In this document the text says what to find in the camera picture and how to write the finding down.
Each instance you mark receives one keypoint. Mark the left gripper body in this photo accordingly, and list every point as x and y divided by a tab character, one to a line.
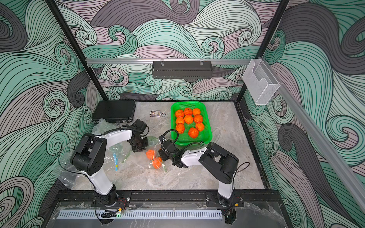
140	145

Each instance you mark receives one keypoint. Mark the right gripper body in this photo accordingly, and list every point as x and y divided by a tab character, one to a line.
166	156

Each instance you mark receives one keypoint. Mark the orange taken out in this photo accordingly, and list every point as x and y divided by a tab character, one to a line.
200	126
180	128
180	120
188	119
198	118
193	132
179	113
188	111
196	111

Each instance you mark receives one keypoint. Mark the green-zip clear bag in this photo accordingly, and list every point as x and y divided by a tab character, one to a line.
118	147

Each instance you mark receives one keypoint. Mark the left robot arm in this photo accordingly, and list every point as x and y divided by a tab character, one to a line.
89	156

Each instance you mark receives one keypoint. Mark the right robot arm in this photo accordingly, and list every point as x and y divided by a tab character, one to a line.
219	162

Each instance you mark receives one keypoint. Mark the small card box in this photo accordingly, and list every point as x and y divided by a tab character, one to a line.
155	113

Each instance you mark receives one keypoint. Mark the green plastic basket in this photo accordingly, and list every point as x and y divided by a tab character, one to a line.
184	139

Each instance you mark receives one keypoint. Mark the black case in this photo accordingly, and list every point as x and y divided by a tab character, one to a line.
115	111

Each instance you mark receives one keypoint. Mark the black wall tray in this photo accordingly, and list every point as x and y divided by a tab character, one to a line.
182	69

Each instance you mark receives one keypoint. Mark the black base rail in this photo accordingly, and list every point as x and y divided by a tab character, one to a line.
210	198

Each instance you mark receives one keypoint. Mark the white slotted cable duct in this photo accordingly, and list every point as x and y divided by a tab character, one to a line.
141	214

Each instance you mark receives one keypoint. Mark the clear acrylic wall holder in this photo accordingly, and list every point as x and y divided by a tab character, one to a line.
261	81

